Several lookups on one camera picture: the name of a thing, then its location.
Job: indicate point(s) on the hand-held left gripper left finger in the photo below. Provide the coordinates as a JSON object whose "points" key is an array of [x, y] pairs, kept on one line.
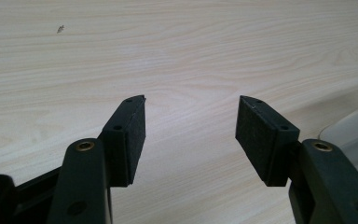
{"points": [[124, 146]]}

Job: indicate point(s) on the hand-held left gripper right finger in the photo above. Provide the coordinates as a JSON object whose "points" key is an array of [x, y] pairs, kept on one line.
{"points": [[264, 146]]}

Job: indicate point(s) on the clear plastic storage container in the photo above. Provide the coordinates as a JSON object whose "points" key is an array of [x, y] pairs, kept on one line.
{"points": [[354, 133]]}

